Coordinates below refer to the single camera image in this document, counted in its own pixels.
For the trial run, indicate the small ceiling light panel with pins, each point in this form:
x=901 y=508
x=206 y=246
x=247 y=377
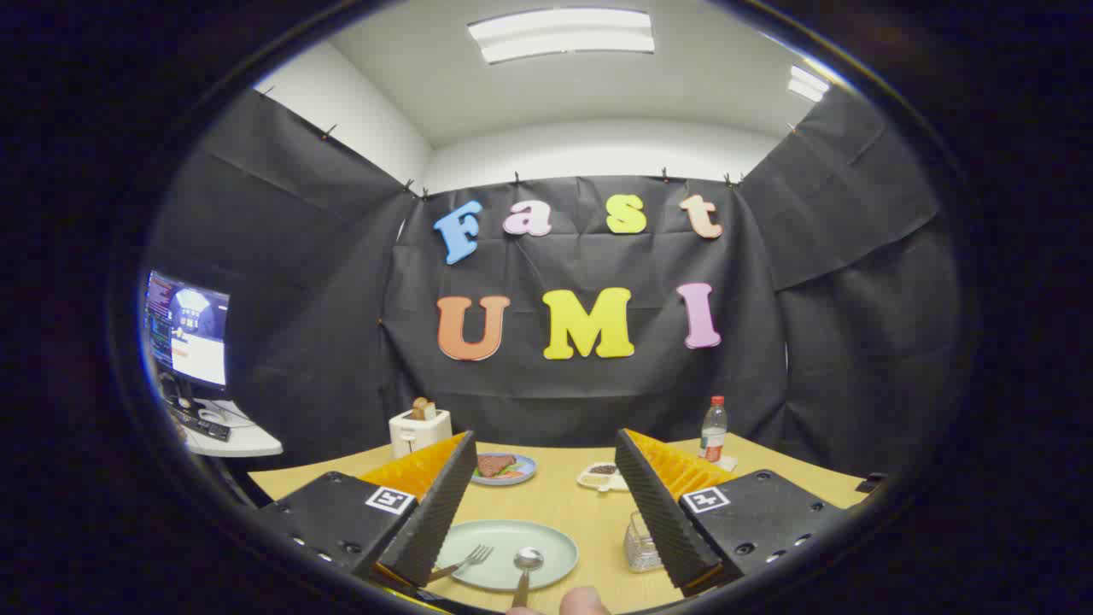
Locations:
x=807 y=84

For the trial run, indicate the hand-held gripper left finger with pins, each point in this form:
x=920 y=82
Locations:
x=435 y=512

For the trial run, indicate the black backdrop cloth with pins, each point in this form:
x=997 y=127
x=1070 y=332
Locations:
x=598 y=384

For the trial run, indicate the white toaster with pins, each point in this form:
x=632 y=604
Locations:
x=418 y=431

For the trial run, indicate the brown steak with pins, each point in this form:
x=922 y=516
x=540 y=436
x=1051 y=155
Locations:
x=493 y=465

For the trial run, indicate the white square coaster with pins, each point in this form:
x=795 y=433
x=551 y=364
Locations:
x=727 y=464

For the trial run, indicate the brown toast slice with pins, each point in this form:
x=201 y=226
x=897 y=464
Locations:
x=421 y=408

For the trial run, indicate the computer monitor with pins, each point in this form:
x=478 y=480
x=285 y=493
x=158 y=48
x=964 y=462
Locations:
x=196 y=333

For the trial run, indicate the metal drainer basket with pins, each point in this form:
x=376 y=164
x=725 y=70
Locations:
x=639 y=551

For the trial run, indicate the large ceiling light panel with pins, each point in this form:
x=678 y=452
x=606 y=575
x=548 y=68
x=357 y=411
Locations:
x=559 y=34

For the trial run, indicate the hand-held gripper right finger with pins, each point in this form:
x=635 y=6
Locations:
x=657 y=512

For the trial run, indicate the white divided dish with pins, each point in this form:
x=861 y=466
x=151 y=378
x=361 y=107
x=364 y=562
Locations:
x=598 y=480

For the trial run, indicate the clear red-capped water bottle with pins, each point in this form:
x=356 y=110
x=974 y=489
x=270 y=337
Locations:
x=713 y=436

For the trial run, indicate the pale green plate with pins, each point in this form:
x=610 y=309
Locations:
x=512 y=538

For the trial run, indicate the black table clamp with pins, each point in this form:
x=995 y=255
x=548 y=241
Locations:
x=871 y=483

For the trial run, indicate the blue plate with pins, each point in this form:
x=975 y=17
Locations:
x=523 y=470

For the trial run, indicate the black keyboard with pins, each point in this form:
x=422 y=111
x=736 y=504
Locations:
x=205 y=425

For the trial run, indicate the white side desk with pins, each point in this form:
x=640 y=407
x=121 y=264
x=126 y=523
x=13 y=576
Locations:
x=248 y=440

